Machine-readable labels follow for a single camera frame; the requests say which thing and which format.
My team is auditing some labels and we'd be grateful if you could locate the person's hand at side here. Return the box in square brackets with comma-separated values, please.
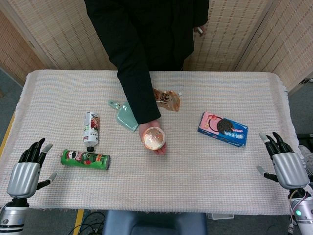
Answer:
[193, 25, 207, 38]

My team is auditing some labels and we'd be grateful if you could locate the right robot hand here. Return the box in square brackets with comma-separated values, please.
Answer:
[256, 132, 310, 189]

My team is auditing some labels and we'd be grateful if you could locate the person's hand holding cup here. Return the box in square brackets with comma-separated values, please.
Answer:
[138, 119, 168, 155]

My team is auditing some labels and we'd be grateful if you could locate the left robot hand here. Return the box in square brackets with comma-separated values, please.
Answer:
[6, 138, 58, 198]

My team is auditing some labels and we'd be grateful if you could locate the blue and pink cookie box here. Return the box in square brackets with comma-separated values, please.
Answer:
[197, 111, 249, 148]

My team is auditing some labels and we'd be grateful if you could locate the white woven tablecloth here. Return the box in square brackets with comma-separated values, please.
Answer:
[0, 70, 303, 216]

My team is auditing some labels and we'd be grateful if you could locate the mint green pouch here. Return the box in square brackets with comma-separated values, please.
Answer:
[108, 99, 139, 133]

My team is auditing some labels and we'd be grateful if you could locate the woven folding screen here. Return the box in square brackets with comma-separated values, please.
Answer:
[0, 0, 313, 92]

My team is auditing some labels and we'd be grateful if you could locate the person in black clothing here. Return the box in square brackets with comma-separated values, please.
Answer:
[83, 0, 210, 125]

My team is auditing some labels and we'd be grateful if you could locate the green chips can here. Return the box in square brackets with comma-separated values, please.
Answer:
[60, 149, 111, 171]

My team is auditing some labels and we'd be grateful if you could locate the white squeeze bottle black cap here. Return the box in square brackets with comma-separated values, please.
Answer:
[83, 112, 100, 153]

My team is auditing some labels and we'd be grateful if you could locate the blue padded seat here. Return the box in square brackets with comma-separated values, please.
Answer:
[102, 210, 208, 235]

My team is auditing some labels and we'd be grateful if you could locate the black floor cable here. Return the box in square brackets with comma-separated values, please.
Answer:
[67, 211, 106, 235]

